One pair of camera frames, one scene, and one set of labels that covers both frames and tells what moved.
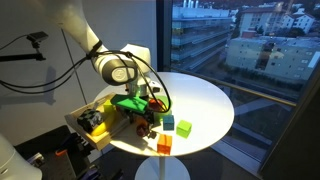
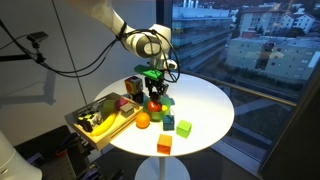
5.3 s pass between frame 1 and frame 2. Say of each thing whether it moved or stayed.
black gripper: moved
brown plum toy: moved
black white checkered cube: stayed
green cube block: stayed
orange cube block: stayed
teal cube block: stayed
